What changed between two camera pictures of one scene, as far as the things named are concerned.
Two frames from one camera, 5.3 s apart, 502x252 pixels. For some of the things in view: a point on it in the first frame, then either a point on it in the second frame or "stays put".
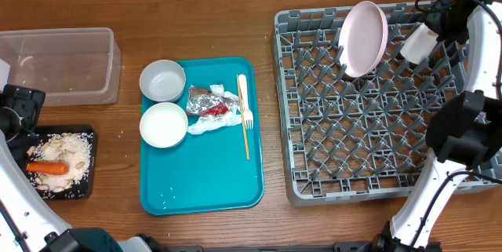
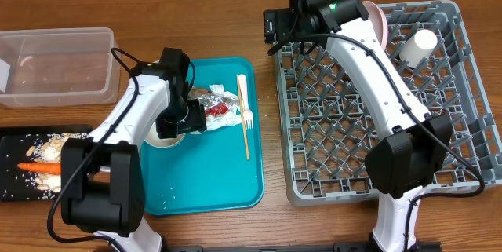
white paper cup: x=420 y=45 stays put
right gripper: x=445 y=19 to x=288 y=16
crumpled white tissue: x=207 y=123 stays put
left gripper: x=26 y=102 to x=195 y=118
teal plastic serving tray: x=209 y=171 stays put
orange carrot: x=47 y=168 stays put
